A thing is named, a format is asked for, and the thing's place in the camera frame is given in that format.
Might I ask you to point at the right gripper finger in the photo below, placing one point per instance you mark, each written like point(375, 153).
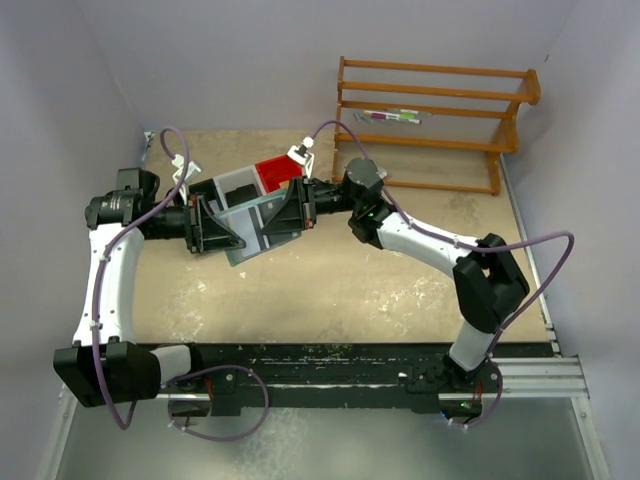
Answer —
point(291, 210)
point(284, 225)

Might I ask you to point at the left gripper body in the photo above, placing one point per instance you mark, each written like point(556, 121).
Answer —
point(193, 223)

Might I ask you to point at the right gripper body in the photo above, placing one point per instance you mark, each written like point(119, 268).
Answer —
point(306, 203)

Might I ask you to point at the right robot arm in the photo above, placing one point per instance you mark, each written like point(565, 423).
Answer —
point(489, 284)

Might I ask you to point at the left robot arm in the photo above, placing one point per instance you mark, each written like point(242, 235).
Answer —
point(115, 290)

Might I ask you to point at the red bin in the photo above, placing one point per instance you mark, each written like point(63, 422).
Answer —
point(275, 173)

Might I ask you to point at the black bin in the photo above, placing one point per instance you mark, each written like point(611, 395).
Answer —
point(208, 189)

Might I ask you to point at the white bin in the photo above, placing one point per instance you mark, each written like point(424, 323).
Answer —
point(238, 186)

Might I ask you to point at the grey clip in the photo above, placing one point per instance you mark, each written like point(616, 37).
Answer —
point(360, 116)

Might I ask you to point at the purple marker pen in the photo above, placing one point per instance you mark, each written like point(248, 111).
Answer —
point(388, 116)

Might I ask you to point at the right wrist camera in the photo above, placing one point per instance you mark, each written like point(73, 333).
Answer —
point(303, 156)

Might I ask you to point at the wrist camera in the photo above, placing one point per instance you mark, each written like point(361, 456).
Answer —
point(303, 156)
point(184, 172)

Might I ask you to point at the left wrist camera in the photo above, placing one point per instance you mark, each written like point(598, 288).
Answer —
point(184, 172)

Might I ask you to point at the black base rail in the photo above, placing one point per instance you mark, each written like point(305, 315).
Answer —
point(221, 380)

